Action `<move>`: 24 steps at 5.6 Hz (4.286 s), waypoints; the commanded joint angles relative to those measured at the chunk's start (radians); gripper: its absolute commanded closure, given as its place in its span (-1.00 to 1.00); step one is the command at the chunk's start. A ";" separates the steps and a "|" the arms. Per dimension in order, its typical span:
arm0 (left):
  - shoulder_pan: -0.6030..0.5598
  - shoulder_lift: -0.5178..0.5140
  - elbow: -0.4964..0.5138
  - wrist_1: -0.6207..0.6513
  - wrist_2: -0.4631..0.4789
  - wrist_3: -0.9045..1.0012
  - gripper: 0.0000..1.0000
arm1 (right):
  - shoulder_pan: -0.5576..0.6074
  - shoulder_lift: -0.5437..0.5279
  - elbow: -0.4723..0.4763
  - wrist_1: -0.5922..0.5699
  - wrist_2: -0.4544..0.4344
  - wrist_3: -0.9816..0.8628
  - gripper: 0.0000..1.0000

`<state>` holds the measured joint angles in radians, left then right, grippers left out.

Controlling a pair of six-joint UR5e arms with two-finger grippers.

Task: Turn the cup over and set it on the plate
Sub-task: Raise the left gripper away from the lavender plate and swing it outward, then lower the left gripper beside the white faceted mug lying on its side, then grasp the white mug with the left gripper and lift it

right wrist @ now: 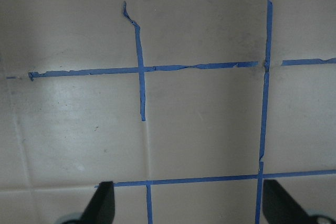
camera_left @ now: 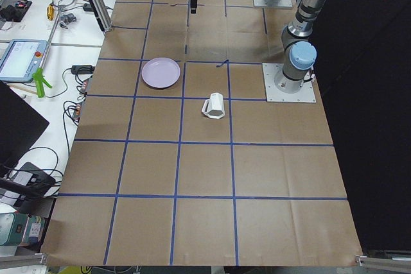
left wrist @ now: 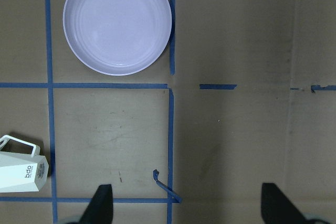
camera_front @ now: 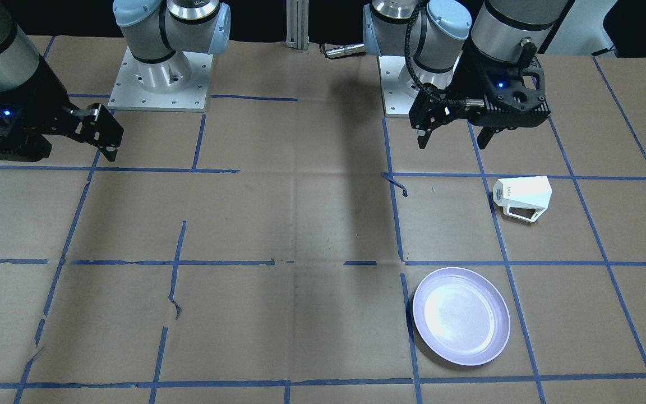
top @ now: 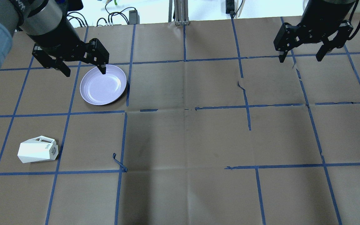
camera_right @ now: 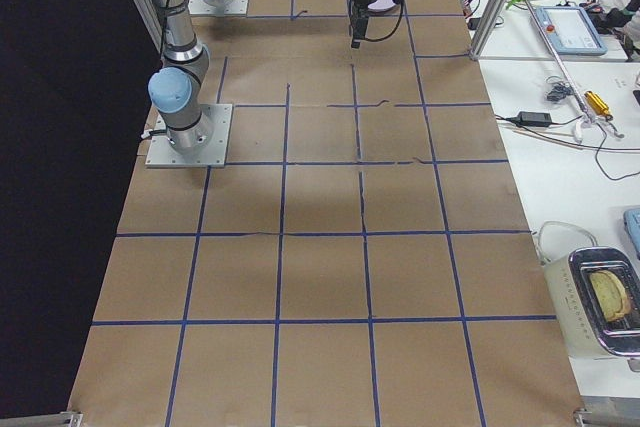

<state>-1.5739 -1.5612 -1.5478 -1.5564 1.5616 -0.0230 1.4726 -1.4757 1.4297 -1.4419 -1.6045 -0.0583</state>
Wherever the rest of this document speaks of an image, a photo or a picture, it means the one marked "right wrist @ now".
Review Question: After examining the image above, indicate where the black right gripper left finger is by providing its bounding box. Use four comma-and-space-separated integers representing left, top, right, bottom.
80, 182, 115, 224

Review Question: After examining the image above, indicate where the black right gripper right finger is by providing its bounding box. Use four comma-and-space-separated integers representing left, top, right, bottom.
262, 179, 317, 224

